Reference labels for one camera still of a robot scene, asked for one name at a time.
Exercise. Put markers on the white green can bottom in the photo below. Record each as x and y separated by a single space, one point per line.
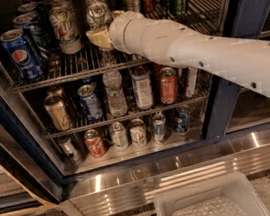
119 136

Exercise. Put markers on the wire shelf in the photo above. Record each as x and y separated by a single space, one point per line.
79 120
205 16

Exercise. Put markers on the blue pepsi can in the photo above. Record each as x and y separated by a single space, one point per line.
23 54
30 23
181 119

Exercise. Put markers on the silver can bottom left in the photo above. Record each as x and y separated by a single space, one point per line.
65 142

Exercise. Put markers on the white label bottle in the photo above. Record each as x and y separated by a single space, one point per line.
142 86

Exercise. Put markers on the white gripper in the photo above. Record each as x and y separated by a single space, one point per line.
120 31

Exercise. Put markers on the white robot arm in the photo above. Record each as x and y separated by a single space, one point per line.
245 62

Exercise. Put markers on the red can bottom shelf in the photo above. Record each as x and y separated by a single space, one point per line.
94 143

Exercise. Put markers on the blue can middle shelf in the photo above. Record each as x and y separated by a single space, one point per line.
90 102

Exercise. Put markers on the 7up can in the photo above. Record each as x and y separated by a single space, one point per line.
98 15
67 35

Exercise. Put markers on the bubble wrap sheet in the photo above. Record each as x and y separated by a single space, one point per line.
218 206

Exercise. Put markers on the silver red slim can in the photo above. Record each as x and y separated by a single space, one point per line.
192 75

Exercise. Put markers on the white plastic bin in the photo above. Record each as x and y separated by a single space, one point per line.
226 195

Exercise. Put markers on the clear water bottle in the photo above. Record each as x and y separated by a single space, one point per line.
112 80

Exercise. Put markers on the top wire shelf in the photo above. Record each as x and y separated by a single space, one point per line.
205 16

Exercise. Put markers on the blue silver can bottom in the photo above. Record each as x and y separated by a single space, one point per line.
159 127

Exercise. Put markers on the tall silver slim can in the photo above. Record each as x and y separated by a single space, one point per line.
133 5

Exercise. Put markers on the front blue Pepsi can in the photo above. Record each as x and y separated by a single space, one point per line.
23 54

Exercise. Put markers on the orange soda can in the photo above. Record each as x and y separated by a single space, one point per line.
168 85

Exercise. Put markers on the middle wire shelf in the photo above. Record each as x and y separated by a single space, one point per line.
79 120

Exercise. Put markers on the gold can middle shelf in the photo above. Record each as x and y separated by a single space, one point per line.
56 109

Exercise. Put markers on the stainless steel fridge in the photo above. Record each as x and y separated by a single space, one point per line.
229 132

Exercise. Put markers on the blue Pepsi can bottom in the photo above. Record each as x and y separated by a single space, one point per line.
181 119

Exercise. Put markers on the white can bottom shelf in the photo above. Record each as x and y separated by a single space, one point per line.
138 133

